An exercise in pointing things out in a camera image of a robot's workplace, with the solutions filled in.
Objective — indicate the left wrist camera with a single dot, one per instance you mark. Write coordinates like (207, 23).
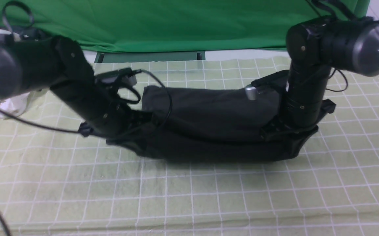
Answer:
(125, 76)

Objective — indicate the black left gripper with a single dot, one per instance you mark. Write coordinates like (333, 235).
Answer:
(112, 122)

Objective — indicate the white crumpled cloth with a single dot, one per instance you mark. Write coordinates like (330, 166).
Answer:
(17, 105)

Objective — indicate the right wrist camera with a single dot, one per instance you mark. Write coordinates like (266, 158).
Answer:
(273, 82)

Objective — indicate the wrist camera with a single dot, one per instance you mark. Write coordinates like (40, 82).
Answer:
(273, 82)
(125, 76)

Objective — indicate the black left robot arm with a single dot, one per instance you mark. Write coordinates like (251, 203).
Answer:
(58, 64)

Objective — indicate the green backdrop cloth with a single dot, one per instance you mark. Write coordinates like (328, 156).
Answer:
(170, 25)

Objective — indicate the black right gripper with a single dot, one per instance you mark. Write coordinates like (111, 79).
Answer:
(294, 117)

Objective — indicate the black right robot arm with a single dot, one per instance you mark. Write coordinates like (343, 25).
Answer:
(316, 47)

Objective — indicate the green checkered mat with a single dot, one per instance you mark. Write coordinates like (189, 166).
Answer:
(57, 184)

